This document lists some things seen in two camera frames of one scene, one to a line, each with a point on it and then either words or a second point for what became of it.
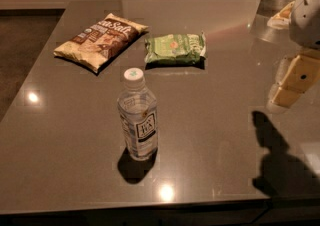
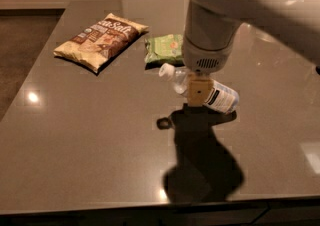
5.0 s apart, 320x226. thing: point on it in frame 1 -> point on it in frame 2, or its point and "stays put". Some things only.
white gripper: x=306 y=20 -> x=205 y=56
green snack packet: x=182 y=50 stays put
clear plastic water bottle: x=138 y=112 -> x=221 y=98
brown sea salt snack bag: x=102 y=42 stays put
